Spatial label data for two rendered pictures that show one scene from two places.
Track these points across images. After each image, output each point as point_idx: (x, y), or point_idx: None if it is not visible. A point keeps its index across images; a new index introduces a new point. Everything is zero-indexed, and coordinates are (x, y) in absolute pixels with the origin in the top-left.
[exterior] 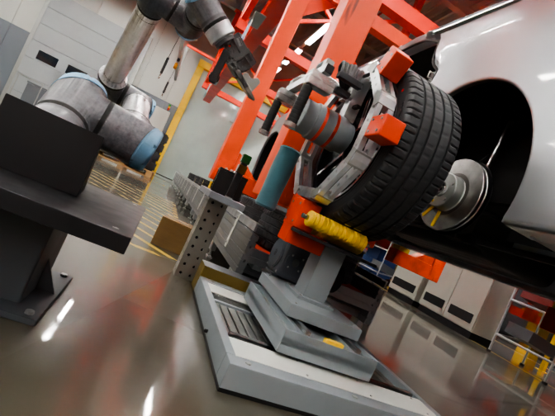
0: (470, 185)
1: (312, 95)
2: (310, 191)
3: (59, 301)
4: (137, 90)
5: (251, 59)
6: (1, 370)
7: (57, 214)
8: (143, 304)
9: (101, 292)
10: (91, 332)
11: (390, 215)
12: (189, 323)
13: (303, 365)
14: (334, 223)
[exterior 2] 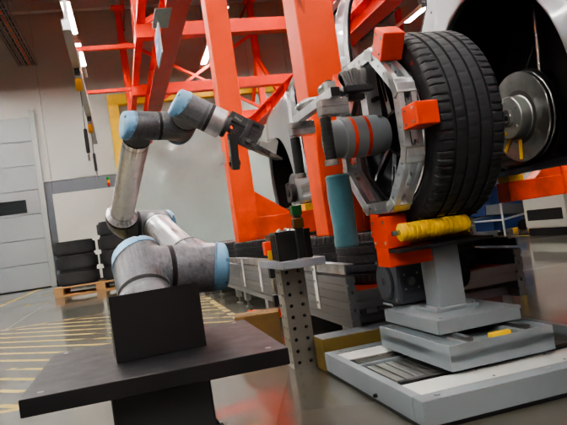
0: (532, 99)
1: None
2: (384, 206)
3: None
4: (148, 212)
5: (258, 126)
6: None
7: (225, 363)
8: (301, 409)
9: (259, 420)
10: None
11: (474, 183)
12: (353, 400)
13: (484, 369)
14: (426, 222)
